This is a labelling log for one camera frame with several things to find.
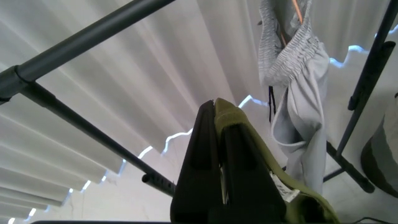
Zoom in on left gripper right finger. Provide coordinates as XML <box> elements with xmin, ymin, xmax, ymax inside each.
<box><xmin>218</xmin><ymin>123</ymin><xmax>287</xmax><ymax>222</ymax></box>

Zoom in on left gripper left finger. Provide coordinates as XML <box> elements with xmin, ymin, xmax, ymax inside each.
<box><xmin>170</xmin><ymin>100</ymin><xmax>223</xmax><ymax>222</ymax></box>

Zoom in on green garment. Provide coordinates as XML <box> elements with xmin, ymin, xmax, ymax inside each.
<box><xmin>213</xmin><ymin>98</ymin><xmax>342</xmax><ymax>224</ymax></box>

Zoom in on pale grey shorts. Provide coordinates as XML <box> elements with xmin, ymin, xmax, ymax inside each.
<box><xmin>257</xmin><ymin>0</ymin><xmax>331</xmax><ymax>195</ymax></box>

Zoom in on pink clothes hanger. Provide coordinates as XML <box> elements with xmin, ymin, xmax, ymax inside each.
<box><xmin>279</xmin><ymin>0</ymin><xmax>305</xmax><ymax>48</ymax></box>

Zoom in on white laundry basket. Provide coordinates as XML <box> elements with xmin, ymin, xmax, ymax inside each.
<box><xmin>360</xmin><ymin>92</ymin><xmax>398</xmax><ymax>199</ymax></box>

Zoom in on black clothes rack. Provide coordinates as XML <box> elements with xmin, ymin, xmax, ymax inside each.
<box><xmin>0</xmin><ymin>0</ymin><xmax>398</xmax><ymax>198</ymax></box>

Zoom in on white curtain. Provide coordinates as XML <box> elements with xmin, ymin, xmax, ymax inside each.
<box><xmin>0</xmin><ymin>0</ymin><xmax>398</xmax><ymax>221</ymax></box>

